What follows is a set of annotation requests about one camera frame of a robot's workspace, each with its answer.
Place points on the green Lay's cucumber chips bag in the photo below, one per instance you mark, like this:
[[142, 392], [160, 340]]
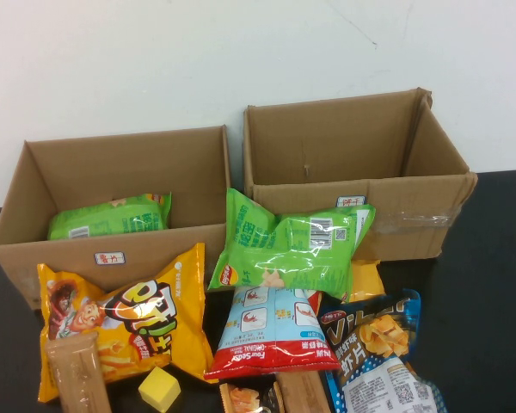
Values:
[[112, 219]]

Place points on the plain yellow snack bag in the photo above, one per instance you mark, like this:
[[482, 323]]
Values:
[[365, 279]]

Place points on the large yellow chef snack bag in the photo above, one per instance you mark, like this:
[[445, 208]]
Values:
[[163, 310]]

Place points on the brown wrapped snack bar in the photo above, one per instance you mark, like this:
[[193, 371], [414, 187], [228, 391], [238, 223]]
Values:
[[301, 393], [77, 374]]

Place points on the brown packet with orange snack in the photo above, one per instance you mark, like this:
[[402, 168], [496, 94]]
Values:
[[241, 398]]

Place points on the green chips bag barcode side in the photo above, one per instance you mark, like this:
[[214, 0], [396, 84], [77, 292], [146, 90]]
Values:
[[292, 258]]

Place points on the white sticker blue border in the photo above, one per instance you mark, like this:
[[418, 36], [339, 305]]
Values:
[[351, 201]]

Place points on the tall cardboard box with tape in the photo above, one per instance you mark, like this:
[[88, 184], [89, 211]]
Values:
[[327, 142]]

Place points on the red blue Four Seas bag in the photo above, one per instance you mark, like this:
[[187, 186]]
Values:
[[275, 327]]

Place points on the cardboard box with chips label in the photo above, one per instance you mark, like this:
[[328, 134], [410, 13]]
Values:
[[112, 163]]

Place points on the white sticker red chips writing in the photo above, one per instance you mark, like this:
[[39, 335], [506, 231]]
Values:
[[109, 258]]

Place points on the dark blue shrimp chips bag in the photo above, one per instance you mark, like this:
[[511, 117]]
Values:
[[370, 340]]

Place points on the yellow foam cube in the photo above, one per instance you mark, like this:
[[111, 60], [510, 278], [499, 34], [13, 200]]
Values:
[[159, 387]]

